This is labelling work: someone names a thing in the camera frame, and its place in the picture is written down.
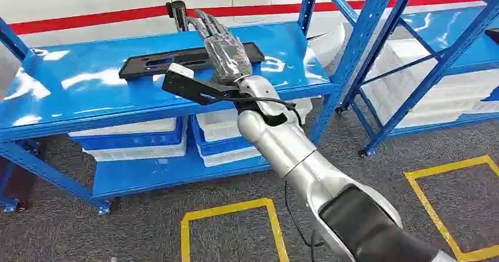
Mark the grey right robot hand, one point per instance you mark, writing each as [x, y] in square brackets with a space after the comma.
[228, 59]

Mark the black plastic moulded part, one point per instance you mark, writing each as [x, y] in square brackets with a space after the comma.
[156, 63]

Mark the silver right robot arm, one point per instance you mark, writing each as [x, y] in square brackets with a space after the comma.
[280, 143]

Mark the blue plastic crate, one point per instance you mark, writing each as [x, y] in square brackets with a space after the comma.
[128, 141]
[218, 148]

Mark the blue metal shelf rack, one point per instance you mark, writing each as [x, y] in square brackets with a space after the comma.
[97, 92]
[362, 30]

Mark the yellow floor tape square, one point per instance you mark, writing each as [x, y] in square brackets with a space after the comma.
[425, 198]
[273, 221]

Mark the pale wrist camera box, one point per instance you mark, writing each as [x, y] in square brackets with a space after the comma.
[181, 70]

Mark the black camera bracket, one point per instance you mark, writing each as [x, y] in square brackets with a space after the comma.
[187, 88]

